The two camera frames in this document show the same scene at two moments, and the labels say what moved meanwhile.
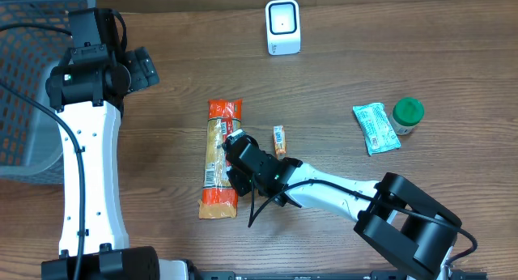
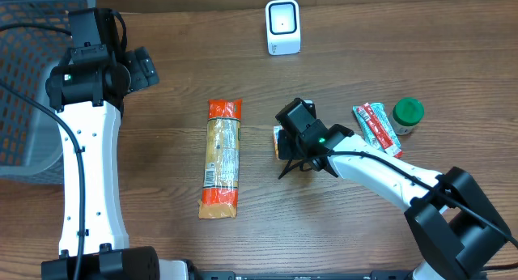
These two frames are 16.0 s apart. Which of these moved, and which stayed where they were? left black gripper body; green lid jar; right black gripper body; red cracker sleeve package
Moved: right black gripper body
Stayed: left black gripper body; red cracker sleeve package; green lid jar
